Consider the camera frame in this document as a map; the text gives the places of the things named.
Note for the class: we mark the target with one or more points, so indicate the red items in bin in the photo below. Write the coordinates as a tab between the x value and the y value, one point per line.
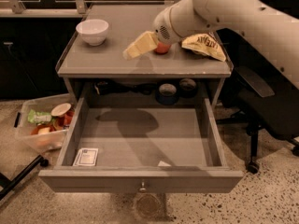
58	124

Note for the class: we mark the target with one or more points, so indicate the black office chair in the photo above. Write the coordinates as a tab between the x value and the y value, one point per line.
265	99

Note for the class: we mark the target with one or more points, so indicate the white ceramic bowl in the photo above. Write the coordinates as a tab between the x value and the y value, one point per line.
93	32

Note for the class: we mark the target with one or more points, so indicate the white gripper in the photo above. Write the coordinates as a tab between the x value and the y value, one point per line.
163	28

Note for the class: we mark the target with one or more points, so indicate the black stand leg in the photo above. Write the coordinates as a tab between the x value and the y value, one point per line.
8	185

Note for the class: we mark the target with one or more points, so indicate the white paper card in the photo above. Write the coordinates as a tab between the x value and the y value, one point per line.
86	157

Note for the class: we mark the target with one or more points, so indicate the clear plastic storage bin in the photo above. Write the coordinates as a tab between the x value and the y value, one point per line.
41	142

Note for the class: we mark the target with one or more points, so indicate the metal drawer knob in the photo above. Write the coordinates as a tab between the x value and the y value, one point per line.
142	188

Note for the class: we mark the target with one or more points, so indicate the green snack packet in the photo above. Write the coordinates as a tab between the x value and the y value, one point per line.
39	117

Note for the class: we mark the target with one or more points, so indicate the small beige bowl in bin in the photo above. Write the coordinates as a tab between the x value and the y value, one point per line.
60	110

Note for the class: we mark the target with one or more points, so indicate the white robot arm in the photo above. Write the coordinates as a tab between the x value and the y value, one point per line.
271	32

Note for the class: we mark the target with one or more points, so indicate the grey cabinet with top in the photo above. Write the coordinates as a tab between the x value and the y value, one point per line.
126	24

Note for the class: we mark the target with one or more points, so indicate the open grey top drawer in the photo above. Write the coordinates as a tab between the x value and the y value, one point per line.
174	148

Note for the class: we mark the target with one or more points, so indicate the red apple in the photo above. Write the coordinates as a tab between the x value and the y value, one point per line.
162	48

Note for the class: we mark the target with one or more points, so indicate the brown yellow chip bag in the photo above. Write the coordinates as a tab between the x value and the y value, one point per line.
204	44

